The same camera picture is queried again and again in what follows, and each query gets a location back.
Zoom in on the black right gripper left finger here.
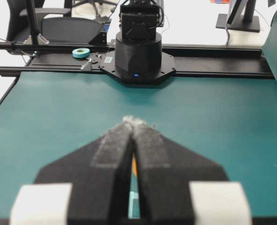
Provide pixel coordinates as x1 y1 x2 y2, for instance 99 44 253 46
10 122 133 225

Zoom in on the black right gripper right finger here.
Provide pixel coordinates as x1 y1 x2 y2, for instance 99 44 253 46
133 123 252 225

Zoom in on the teal tape roll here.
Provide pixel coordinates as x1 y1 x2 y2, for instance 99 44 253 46
72 48 90 59

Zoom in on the black office chair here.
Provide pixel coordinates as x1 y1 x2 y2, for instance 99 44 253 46
7 0 107 45

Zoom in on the black vertical pole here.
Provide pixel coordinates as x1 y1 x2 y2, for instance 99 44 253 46
25 0 39 45

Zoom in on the black monitor stand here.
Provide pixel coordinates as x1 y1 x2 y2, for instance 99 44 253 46
216 0 261 33

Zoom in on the black aluminium frame rail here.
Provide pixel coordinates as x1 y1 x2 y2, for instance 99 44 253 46
0 42 274 79

